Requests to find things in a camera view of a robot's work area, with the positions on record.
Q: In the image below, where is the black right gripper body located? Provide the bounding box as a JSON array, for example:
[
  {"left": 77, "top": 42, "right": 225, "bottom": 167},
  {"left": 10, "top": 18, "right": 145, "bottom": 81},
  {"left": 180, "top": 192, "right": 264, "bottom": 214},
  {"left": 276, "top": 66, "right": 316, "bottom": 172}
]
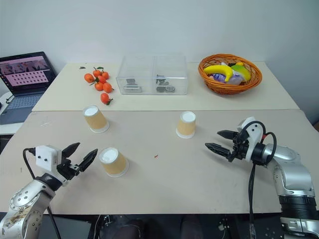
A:
[{"left": 226, "top": 131, "right": 251, "bottom": 163}]

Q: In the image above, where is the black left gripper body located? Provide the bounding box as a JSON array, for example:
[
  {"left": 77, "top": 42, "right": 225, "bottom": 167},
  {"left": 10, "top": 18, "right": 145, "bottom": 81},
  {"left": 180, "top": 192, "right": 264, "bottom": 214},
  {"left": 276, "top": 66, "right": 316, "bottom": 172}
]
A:
[{"left": 57, "top": 156, "right": 82, "bottom": 184}]

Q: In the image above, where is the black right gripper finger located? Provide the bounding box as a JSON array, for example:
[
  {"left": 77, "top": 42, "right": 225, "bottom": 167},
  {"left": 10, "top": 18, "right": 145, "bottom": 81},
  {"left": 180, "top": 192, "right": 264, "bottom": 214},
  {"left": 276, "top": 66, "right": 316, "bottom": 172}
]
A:
[
  {"left": 217, "top": 129, "right": 240, "bottom": 140},
  {"left": 204, "top": 142, "right": 232, "bottom": 159}
]

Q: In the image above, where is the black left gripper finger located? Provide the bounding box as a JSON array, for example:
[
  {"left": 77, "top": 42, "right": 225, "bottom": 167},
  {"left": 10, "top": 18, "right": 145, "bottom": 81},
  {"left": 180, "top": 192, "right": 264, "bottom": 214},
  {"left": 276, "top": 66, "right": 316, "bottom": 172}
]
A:
[
  {"left": 62, "top": 142, "right": 81, "bottom": 160},
  {"left": 79, "top": 148, "right": 99, "bottom": 173}
]

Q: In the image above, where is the tan ribbed paper cup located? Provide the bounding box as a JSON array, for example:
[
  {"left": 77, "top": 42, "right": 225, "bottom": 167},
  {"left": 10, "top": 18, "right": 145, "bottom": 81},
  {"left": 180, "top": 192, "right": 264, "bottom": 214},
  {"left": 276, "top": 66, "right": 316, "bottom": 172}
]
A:
[
  {"left": 98, "top": 147, "right": 130, "bottom": 178},
  {"left": 82, "top": 105, "right": 110, "bottom": 133},
  {"left": 175, "top": 111, "right": 197, "bottom": 139}
]

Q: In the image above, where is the orange wicker basket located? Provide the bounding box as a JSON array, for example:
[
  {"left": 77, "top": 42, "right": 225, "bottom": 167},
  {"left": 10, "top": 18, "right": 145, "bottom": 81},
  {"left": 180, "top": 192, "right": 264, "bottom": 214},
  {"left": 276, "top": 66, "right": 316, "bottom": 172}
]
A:
[{"left": 198, "top": 53, "right": 263, "bottom": 96}]

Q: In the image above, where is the purple white toy vegetable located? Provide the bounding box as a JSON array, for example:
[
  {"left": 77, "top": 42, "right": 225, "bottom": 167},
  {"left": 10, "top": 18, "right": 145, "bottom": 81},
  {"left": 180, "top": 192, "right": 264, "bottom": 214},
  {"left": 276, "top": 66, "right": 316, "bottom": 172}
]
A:
[{"left": 211, "top": 72, "right": 243, "bottom": 86}]

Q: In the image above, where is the yellow toy banana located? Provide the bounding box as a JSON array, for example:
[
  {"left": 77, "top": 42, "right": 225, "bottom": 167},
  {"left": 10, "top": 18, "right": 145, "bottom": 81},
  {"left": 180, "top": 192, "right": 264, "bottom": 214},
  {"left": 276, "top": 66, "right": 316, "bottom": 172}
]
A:
[{"left": 203, "top": 65, "right": 234, "bottom": 83}]

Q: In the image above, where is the dark round metal part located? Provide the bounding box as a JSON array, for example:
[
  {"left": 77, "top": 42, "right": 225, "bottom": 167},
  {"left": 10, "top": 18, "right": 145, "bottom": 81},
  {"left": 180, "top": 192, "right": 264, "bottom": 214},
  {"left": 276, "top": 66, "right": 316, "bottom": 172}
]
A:
[{"left": 156, "top": 85, "right": 176, "bottom": 93}]

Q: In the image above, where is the dark rounded shape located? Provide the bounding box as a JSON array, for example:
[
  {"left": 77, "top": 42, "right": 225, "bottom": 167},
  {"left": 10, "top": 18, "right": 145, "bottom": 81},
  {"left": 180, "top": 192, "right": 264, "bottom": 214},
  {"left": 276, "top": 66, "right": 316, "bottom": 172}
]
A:
[{"left": 117, "top": 218, "right": 153, "bottom": 239}]

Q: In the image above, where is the black small clip part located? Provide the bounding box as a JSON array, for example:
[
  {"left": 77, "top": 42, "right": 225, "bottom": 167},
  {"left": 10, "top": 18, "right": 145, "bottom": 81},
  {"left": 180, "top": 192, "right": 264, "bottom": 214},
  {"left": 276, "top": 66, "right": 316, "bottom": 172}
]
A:
[{"left": 155, "top": 74, "right": 169, "bottom": 86}]

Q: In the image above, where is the open dark laptop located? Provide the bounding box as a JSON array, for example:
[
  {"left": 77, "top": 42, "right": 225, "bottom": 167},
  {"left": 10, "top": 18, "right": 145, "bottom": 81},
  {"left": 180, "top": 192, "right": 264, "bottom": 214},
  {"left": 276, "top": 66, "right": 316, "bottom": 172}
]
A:
[{"left": 0, "top": 51, "right": 58, "bottom": 125}]

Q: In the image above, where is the clear plastic drawer box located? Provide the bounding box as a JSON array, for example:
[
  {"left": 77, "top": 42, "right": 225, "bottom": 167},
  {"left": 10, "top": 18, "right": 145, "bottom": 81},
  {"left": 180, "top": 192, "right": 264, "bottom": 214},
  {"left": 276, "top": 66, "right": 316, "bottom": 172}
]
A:
[{"left": 116, "top": 55, "right": 188, "bottom": 96}]

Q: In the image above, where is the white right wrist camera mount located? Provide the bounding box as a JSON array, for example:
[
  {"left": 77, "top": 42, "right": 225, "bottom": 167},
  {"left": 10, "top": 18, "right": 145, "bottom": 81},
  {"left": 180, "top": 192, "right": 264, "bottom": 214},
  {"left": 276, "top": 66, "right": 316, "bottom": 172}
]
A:
[{"left": 236, "top": 117, "right": 267, "bottom": 150}]

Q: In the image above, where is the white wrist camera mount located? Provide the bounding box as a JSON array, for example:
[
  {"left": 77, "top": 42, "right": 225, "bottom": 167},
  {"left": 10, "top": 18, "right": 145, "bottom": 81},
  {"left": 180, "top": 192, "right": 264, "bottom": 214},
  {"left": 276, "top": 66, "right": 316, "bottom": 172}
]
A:
[
  {"left": 34, "top": 144, "right": 68, "bottom": 187},
  {"left": 236, "top": 117, "right": 267, "bottom": 150}
]

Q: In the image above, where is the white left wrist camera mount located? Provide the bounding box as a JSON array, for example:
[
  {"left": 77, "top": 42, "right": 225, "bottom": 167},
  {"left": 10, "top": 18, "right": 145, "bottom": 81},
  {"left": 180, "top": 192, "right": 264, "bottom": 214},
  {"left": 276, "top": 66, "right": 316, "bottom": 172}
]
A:
[{"left": 34, "top": 144, "right": 68, "bottom": 187}]

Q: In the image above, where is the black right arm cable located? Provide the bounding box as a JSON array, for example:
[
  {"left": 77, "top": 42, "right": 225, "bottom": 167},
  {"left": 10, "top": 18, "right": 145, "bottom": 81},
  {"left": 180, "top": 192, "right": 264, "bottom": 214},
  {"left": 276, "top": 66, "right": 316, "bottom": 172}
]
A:
[{"left": 238, "top": 120, "right": 278, "bottom": 239}]

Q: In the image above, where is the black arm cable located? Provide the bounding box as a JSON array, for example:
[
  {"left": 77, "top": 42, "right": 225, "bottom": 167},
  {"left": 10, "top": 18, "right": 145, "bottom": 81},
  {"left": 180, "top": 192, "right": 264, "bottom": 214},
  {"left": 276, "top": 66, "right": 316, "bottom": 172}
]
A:
[
  {"left": 238, "top": 120, "right": 278, "bottom": 239},
  {"left": 22, "top": 147, "right": 62, "bottom": 239}
]

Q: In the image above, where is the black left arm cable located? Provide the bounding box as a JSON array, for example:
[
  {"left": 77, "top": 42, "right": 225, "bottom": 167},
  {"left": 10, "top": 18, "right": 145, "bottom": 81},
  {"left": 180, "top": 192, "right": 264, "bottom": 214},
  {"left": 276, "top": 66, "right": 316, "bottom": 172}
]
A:
[{"left": 22, "top": 147, "right": 62, "bottom": 239}]

